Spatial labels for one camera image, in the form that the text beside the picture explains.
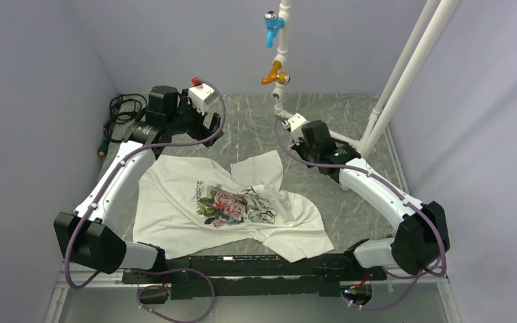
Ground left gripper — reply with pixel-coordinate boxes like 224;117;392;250
167;89;223;147

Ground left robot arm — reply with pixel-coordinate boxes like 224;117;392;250
53;80;226;283

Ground white pvc pipe frame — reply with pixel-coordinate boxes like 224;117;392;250
269;1;456;155

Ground black coiled cable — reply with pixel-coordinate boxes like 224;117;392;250
98;94;149;157

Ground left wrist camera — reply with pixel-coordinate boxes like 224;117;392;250
188;77;217;115

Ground aluminium rail frame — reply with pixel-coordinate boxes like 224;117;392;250
44;127;462;323

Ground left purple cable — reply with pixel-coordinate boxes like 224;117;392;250
64;78;228;323

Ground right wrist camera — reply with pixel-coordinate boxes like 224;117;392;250
287;113;308;136

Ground white printed t-shirt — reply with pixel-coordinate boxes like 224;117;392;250
133;151;334;262

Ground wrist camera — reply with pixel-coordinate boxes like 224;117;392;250
287;113;308;136
188;77;217;115

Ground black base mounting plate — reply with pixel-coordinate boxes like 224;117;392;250
122;254;386;300

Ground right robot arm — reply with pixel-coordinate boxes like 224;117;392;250
286;114;450;279

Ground orange faucet tap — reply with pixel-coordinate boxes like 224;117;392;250
261;61;291;85

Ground blue faucet tap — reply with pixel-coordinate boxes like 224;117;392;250
264;11;285;48

